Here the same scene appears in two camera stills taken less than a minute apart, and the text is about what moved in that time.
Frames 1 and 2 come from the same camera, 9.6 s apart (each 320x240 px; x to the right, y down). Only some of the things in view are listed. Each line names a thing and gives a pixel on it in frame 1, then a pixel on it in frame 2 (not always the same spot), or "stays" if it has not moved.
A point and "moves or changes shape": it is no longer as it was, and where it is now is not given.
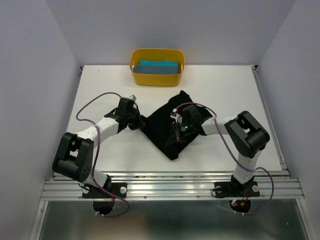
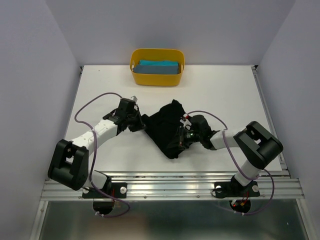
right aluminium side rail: x=285 y=171 stays
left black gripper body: x=134 y=122 stays
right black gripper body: x=180 y=130 → x=186 y=137
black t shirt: x=158 y=125 moves or changes shape
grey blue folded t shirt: x=157 y=69 stays
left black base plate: x=89 y=191 stays
